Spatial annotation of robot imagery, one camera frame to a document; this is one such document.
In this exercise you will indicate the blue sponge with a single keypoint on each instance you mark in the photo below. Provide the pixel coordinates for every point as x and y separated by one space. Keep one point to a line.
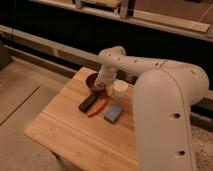
113 113

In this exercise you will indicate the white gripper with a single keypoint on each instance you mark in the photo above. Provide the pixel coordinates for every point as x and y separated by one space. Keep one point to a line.
106 76

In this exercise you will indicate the black rectangular block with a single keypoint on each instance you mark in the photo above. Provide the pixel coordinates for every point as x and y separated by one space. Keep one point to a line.
88 102

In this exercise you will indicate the white plastic cup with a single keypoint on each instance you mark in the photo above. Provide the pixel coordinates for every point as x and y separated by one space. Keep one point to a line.
119 88

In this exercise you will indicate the dark red ceramic bowl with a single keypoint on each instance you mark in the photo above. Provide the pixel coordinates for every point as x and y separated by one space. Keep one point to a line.
90 83

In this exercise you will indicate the orange carrot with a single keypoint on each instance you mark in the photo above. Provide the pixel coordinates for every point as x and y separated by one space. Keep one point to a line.
97 108

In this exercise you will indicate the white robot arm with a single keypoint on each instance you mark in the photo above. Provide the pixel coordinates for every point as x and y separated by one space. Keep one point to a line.
163 95

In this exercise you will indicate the wooden table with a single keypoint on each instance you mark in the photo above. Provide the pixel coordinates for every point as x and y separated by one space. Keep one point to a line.
92 144

